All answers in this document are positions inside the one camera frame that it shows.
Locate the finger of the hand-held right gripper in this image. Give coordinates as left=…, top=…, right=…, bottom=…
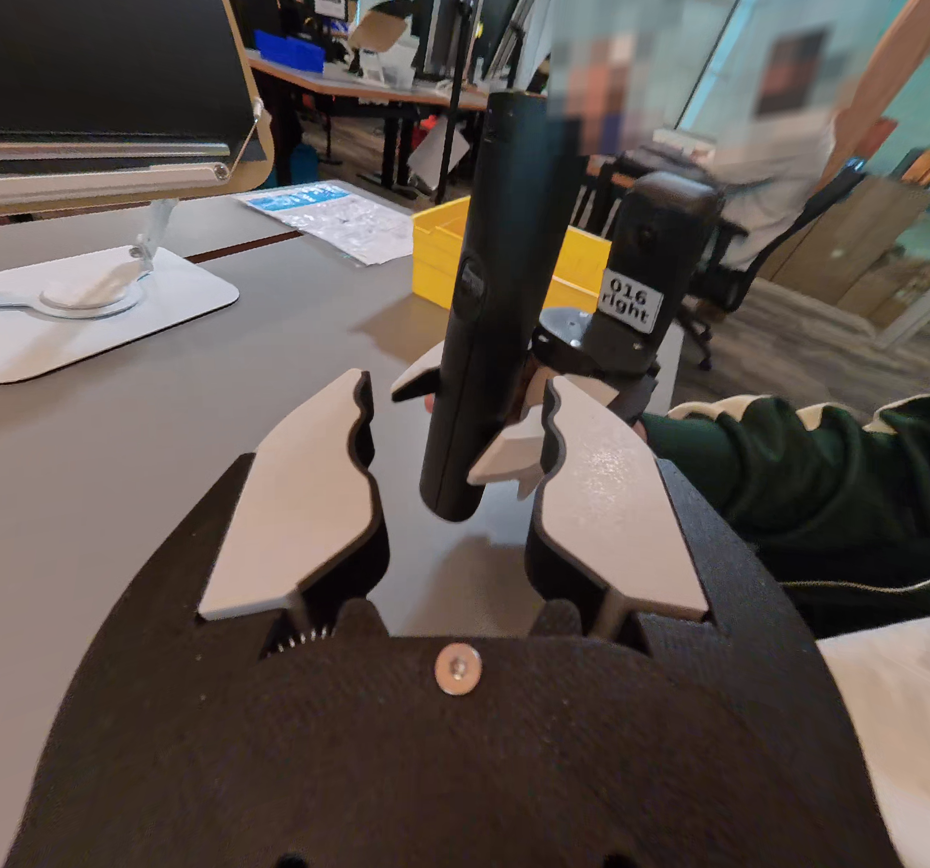
left=391, top=340, right=446, bottom=405
left=467, top=365, right=620, bottom=502

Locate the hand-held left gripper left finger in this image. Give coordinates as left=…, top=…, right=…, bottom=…
left=198, top=368, right=389, bottom=640

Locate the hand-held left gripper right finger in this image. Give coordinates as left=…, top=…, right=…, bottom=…
left=525, top=375, right=712, bottom=640

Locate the yellow plastic bin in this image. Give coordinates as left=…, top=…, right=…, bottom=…
left=412, top=196, right=613, bottom=313

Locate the black remote control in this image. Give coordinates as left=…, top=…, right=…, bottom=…
left=419, top=91, right=569, bottom=522

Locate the person's right forearm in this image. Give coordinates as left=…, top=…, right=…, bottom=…
left=639, top=394, right=930, bottom=589

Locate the grey desk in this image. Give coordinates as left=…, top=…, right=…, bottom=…
left=0, top=181, right=687, bottom=833

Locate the black backpack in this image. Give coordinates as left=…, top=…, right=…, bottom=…
left=618, top=145, right=720, bottom=182

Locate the printed paper sheet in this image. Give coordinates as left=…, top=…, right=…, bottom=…
left=238, top=181, right=415, bottom=266

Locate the brown cardboard box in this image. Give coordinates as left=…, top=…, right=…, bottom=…
left=759, top=174, right=930, bottom=327

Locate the white leaning panel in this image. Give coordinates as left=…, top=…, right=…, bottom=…
left=409, top=116, right=472, bottom=186

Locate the dark green zip jacket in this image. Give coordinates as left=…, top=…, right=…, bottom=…
left=756, top=556, right=930, bottom=640

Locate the black computer monitor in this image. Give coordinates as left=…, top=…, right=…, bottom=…
left=413, top=0, right=546, bottom=84

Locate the wooden background table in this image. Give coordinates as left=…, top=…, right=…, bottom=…
left=247, top=47, right=489, bottom=113

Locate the cream white shirt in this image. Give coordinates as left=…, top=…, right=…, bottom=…
left=817, top=617, right=930, bottom=868

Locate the tan board stand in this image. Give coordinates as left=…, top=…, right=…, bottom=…
left=349, top=0, right=417, bottom=80

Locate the blue storage bin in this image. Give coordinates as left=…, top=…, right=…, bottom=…
left=254, top=30, right=326, bottom=75

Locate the wooden post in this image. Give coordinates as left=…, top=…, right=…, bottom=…
left=824, top=0, right=930, bottom=179

